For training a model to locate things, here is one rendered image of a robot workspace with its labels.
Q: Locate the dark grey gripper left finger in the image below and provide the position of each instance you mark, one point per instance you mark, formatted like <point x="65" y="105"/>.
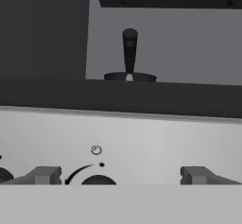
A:
<point x="44" y="175"/>

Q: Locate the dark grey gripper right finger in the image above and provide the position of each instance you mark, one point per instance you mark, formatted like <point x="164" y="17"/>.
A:
<point x="197" y="175"/>

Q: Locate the black stove knob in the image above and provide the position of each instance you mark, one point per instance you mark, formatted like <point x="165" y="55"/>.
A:
<point x="4" y="175"/>
<point x="98" y="180"/>

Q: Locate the silver stove with black hob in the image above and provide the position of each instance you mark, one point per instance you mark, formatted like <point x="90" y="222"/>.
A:
<point x="151" y="139"/>

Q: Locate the dark tall cabinet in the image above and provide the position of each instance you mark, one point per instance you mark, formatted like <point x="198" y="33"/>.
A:
<point x="42" y="29"/>

